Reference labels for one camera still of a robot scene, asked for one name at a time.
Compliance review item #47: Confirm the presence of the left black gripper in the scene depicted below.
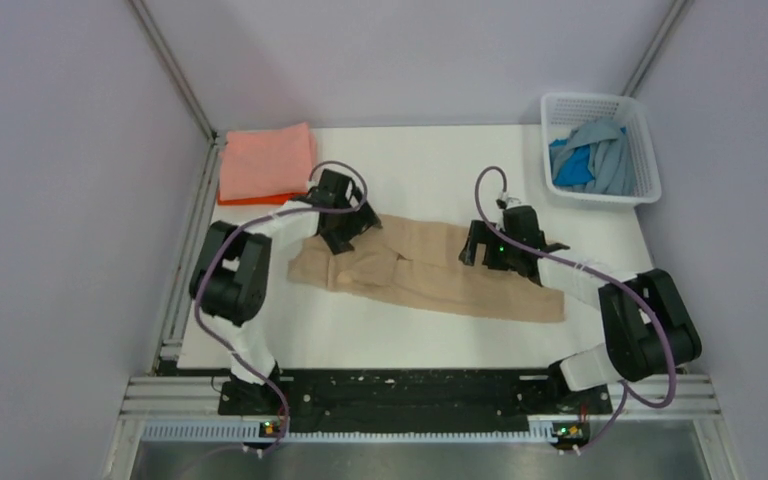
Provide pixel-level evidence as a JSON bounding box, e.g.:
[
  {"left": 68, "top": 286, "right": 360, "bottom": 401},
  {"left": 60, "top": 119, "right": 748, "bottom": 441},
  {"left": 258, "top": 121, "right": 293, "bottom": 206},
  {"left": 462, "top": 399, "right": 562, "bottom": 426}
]
[{"left": 321, "top": 188, "right": 380, "bottom": 255}]

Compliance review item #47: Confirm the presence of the beige t shirt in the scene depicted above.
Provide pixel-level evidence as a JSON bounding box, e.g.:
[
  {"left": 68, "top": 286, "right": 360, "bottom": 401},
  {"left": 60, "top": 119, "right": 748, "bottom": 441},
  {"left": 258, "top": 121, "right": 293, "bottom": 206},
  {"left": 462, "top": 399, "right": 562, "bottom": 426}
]
[{"left": 287, "top": 215, "right": 565, "bottom": 324}]

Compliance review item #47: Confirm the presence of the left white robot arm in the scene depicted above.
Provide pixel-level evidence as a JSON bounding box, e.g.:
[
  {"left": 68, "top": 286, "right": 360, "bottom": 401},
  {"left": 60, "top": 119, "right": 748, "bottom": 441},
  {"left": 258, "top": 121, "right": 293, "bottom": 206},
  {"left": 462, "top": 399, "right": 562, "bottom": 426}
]
[{"left": 189, "top": 161, "right": 382, "bottom": 414}]

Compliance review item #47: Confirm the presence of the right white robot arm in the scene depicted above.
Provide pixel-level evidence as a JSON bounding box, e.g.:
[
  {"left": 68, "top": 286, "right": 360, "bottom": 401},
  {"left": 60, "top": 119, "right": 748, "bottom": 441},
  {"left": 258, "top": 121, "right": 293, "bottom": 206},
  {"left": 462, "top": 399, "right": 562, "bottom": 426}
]
[{"left": 459, "top": 206, "right": 701, "bottom": 412}]

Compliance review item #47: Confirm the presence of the folded orange t shirt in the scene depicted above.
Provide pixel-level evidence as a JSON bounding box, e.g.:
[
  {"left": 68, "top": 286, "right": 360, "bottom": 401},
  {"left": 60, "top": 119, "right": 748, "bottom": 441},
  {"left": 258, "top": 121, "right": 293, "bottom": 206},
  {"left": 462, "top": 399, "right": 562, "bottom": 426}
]
[{"left": 217, "top": 192, "right": 302, "bottom": 206}]

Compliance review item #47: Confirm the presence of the folded pink t shirt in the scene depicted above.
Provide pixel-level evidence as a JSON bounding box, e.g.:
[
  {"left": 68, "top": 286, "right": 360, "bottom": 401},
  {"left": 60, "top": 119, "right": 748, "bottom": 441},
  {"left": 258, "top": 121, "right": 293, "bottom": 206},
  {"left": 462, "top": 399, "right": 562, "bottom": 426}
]
[{"left": 218, "top": 123, "right": 317, "bottom": 199}]

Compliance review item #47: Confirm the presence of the bright blue t shirt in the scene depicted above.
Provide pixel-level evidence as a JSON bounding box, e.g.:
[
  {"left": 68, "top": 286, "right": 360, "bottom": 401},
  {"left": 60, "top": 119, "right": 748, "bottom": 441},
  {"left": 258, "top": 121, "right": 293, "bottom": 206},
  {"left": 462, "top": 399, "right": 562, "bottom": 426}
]
[{"left": 549, "top": 139, "right": 594, "bottom": 187}]

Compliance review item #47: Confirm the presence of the light blue t shirt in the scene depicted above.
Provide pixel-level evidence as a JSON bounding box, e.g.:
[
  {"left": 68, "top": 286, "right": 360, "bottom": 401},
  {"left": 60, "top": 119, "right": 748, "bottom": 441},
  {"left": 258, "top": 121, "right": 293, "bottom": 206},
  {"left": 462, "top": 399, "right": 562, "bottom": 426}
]
[{"left": 550, "top": 117, "right": 636, "bottom": 196}]

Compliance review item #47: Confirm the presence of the white plastic basket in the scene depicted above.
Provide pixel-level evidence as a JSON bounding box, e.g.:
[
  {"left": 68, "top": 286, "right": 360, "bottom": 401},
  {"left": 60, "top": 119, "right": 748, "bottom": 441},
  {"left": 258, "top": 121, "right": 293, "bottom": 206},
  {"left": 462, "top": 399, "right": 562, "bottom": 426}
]
[{"left": 541, "top": 93, "right": 662, "bottom": 206}]

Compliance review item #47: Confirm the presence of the left aluminium frame post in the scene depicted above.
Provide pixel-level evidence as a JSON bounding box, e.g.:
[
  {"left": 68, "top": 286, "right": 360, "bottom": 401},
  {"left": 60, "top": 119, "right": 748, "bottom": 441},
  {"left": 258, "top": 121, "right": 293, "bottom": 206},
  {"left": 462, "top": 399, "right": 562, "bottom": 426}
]
[{"left": 125, "top": 0, "right": 217, "bottom": 143}]

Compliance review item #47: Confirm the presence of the aluminium frame post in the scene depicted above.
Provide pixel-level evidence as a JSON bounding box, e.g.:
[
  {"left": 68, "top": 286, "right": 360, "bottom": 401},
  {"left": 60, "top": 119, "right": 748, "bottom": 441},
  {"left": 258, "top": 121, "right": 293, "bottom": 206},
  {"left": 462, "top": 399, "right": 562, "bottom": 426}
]
[
  {"left": 621, "top": 0, "right": 694, "bottom": 97},
  {"left": 125, "top": 0, "right": 217, "bottom": 143}
]

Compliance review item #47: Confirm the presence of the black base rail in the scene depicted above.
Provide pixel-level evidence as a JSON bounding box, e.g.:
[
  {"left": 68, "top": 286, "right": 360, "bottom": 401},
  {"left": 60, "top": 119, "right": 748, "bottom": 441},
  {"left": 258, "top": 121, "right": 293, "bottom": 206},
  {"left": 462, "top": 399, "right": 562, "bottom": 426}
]
[{"left": 218, "top": 369, "right": 612, "bottom": 434}]

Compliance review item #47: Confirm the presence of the white slotted cable duct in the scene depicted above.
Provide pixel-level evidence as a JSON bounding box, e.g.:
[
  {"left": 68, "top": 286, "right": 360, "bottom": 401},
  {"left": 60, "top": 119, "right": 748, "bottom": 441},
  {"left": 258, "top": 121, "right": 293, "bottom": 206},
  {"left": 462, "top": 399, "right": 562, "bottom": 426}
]
[{"left": 142, "top": 420, "right": 558, "bottom": 444}]

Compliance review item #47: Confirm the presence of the right aluminium frame post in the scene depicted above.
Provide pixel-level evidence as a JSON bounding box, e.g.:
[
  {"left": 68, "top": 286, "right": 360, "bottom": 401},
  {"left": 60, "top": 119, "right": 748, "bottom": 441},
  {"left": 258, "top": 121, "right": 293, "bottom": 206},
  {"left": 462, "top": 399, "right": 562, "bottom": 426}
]
[{"left": 621, "top": 0, "right": 694, "bottom": 97}]

